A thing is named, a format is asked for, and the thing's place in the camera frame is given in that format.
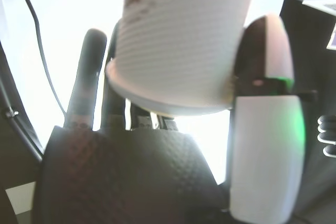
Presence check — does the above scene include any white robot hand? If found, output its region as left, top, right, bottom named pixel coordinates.
left=31, top=14, right=307, bottom=224

